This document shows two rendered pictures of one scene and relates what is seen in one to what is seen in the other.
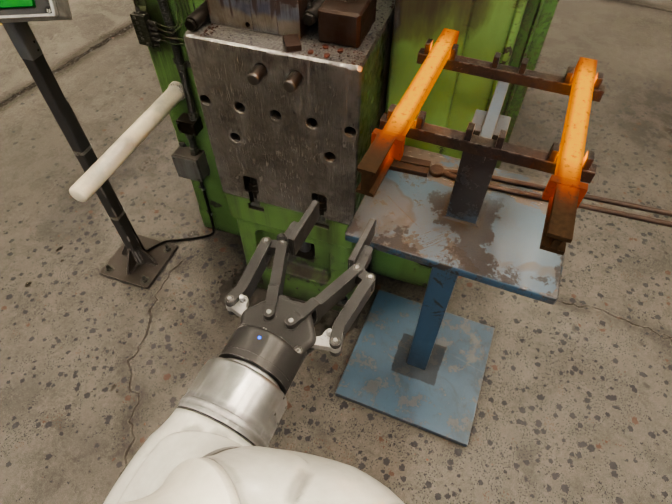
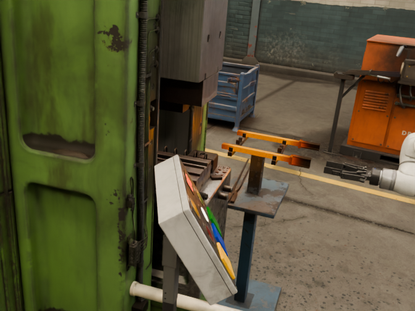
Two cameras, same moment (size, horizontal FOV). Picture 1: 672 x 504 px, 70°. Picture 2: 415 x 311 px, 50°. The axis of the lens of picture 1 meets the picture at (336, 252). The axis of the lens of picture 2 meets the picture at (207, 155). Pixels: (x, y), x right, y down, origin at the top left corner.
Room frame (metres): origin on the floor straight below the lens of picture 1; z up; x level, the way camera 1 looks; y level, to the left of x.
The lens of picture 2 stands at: (1.06, 1.79, 1.69)
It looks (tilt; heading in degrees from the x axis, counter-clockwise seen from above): 21 degrees down; 266
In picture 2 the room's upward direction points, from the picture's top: 5 degrees clockwise
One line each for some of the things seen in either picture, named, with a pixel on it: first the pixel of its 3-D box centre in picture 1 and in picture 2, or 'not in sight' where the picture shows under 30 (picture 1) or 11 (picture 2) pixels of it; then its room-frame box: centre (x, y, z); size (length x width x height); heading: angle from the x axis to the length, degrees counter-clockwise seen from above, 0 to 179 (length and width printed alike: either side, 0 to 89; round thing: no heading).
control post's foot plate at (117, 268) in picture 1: (135, 252); not in sight; (1.06, 0.72, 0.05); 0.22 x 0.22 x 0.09; 71
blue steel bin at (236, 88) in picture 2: not in sight; (206, 89); (0.74, -3.95, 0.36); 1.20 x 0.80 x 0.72; 157
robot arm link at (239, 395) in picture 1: (236, 403); (386, 179); (0.17, 0.09, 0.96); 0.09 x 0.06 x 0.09; 66
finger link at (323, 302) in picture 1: (325, 300); (353, 170); (0.28, 0.01, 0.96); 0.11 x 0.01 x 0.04; 135
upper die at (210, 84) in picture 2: not in sight; (158, 81); (1.15, 0.10, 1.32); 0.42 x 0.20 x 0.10; 161
